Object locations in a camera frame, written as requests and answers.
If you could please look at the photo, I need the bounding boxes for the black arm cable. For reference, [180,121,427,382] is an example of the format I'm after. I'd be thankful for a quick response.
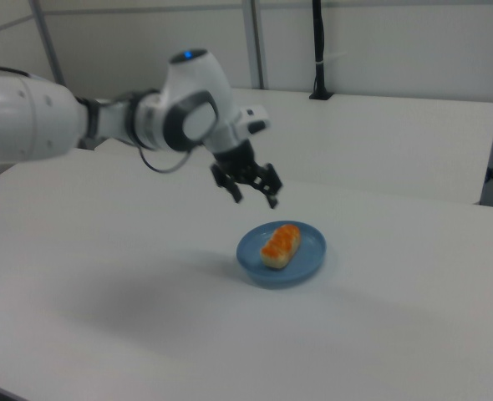
[136,145,194,175]

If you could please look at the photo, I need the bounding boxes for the grey partition post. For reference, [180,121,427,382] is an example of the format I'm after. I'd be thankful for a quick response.
[241,0,269,89]
[28,0,67,86]

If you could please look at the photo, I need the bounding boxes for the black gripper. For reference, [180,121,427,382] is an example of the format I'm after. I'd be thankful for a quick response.
[210,140,284,210]

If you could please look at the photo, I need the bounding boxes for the orange glazed bread loaf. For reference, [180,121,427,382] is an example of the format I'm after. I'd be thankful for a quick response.
[260,223,303,271]

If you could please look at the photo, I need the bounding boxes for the black camera stand pole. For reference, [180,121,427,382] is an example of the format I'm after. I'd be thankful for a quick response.
[308,0,336,102]

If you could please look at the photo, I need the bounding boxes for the blue round plate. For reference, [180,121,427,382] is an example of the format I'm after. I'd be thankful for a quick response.
[235,219,328,290]

